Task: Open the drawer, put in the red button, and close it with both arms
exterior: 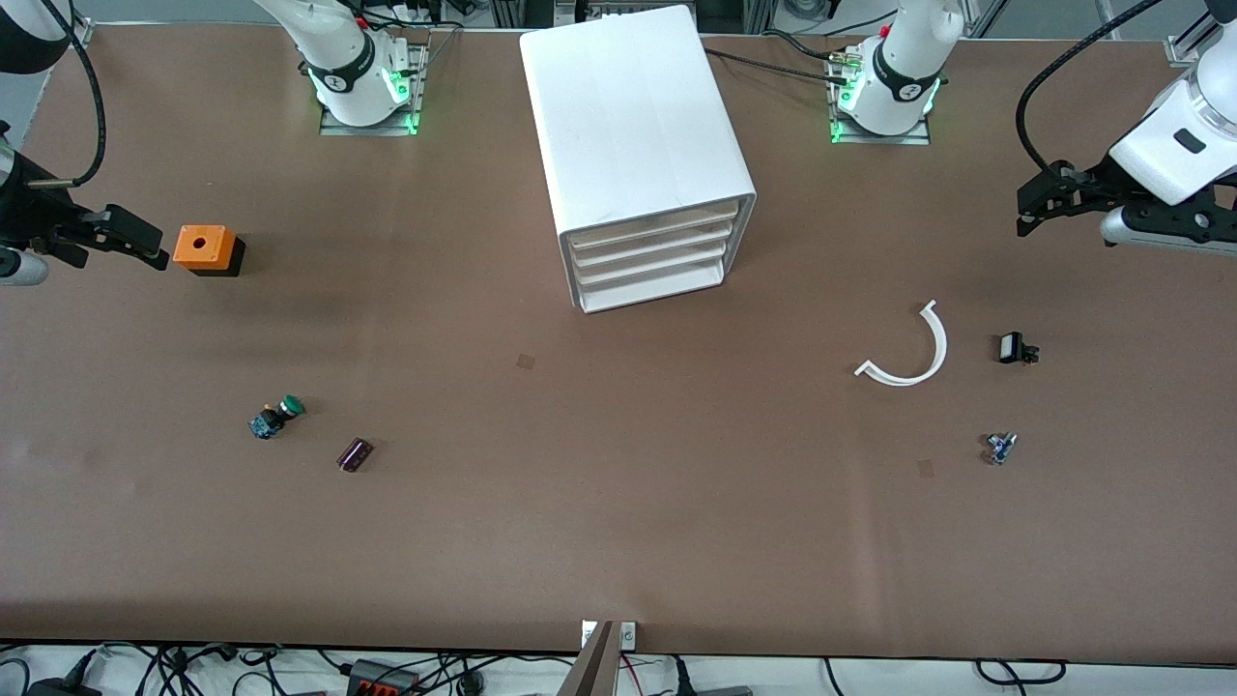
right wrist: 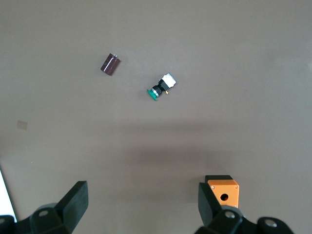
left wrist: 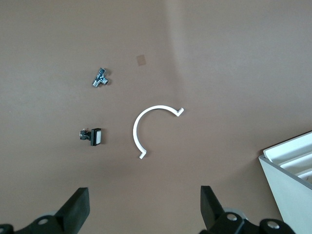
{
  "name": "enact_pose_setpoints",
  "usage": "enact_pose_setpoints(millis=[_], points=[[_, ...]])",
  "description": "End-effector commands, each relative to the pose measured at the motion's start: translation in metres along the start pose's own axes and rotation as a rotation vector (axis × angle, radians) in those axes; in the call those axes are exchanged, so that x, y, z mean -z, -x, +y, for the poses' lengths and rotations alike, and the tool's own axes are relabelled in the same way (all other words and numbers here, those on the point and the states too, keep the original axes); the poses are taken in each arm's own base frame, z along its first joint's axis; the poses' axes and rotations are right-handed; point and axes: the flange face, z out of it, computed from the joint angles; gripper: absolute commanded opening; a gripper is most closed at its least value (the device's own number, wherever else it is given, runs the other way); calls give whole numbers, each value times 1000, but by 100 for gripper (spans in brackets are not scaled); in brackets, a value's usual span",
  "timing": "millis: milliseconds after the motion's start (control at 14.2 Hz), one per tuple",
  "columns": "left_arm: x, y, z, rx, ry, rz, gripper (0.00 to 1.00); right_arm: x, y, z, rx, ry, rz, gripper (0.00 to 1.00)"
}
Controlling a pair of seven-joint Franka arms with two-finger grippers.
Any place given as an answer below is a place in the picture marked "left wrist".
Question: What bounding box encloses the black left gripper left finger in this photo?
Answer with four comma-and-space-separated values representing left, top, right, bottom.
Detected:
0, 187, 91, 234

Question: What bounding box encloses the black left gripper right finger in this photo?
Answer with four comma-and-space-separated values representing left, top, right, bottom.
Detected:
199, 186, 295, 234

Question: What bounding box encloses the black square push button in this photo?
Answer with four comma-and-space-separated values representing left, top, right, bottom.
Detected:
79, 127, 103, 147

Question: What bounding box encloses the white drawer cabinet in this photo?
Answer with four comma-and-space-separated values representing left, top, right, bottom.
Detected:
258, 131, 312, 234

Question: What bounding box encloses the small metal blue component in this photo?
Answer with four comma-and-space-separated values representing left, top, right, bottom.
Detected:
92, 67, 110, 88

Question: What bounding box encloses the white curved plastic bracket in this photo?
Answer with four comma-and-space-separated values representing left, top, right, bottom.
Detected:
133, 105, 185, 160

